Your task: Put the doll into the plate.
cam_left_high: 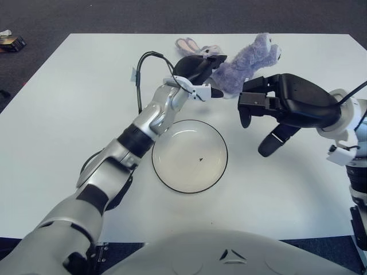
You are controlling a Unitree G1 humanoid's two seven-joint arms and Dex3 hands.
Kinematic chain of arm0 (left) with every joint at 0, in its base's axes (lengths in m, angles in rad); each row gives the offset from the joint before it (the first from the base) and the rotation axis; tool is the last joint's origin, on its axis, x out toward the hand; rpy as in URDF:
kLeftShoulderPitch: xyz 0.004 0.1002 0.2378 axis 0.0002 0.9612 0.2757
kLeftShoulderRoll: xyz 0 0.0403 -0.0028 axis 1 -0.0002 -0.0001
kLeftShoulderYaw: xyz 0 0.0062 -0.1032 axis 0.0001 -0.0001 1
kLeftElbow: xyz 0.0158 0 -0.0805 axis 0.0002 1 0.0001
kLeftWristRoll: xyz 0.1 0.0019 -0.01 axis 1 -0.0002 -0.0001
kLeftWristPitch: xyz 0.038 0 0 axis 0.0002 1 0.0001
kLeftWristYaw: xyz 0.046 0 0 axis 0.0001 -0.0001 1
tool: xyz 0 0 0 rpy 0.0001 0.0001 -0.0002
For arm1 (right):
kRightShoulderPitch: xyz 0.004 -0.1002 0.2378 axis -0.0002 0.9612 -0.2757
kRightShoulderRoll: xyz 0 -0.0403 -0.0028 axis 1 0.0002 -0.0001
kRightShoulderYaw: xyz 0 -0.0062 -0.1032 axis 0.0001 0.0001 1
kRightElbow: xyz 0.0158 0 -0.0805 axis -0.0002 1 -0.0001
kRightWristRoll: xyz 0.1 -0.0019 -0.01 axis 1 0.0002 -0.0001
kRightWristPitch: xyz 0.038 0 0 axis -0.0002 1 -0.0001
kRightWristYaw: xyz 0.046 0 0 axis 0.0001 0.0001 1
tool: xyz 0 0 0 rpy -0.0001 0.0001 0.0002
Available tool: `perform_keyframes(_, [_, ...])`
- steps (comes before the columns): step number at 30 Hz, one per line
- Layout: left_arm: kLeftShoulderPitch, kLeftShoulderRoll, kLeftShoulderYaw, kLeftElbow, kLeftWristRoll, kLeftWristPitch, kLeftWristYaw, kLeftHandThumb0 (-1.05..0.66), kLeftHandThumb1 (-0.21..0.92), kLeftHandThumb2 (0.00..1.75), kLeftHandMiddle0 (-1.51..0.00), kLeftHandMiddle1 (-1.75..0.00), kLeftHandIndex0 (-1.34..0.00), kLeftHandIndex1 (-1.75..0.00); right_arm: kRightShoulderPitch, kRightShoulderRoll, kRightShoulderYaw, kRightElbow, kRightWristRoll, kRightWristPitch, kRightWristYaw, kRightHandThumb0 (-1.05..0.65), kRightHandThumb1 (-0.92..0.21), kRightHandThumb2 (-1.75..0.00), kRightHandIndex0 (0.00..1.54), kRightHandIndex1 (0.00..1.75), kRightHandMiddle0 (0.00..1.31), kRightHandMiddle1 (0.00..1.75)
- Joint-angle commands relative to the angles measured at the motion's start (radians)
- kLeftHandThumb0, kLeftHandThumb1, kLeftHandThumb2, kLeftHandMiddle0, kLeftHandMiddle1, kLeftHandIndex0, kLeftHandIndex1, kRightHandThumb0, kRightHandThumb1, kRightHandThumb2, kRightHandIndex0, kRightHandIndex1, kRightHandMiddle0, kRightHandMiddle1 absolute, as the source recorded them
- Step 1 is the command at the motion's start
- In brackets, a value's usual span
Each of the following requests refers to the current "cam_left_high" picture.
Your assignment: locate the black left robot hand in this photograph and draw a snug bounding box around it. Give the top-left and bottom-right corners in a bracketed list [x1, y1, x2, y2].
[174, 54, 229, 100]

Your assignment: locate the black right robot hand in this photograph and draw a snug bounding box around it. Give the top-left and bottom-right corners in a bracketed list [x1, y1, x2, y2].
[237, 73, 343, 158]

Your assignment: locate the purple plush rabbit doll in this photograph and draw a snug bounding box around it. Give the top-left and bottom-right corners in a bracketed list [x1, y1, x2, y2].
[175, 33, 283, 100]

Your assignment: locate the white plate with black rim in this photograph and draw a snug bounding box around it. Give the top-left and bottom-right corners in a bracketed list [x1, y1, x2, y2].
[151, 119, 229, 195]

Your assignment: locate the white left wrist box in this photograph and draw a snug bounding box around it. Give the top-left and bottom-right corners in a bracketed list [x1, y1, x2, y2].
[191, 84, 213, 103]

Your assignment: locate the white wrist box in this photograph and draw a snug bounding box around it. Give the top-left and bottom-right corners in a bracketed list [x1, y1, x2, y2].
[191, 84, 213, 103]
[326, 144, 359, 167]

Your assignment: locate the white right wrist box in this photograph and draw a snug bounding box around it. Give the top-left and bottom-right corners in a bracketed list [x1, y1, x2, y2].
[326, 144, 359, 167]

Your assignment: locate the brown box on floor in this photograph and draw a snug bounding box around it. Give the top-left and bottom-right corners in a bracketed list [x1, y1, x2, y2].
[0, 36, 27, 53]

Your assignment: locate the light grey robot torso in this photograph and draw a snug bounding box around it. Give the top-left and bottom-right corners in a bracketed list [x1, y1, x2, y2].
[94, 229, 367, 275]

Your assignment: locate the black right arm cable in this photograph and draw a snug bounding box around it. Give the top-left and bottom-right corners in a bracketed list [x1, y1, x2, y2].
[335, 80, 367, 108]

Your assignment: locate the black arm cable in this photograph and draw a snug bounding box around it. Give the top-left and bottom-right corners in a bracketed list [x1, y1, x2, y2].
[335, 80, 367, 108]
[79, 50, 196, 184]

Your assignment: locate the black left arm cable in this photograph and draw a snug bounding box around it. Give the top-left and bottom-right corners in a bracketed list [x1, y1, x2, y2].
[79, 50, 196, 184]

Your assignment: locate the black metal bracket with screws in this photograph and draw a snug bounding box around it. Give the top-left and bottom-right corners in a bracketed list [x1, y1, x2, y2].
[94, 242, 110, 264]

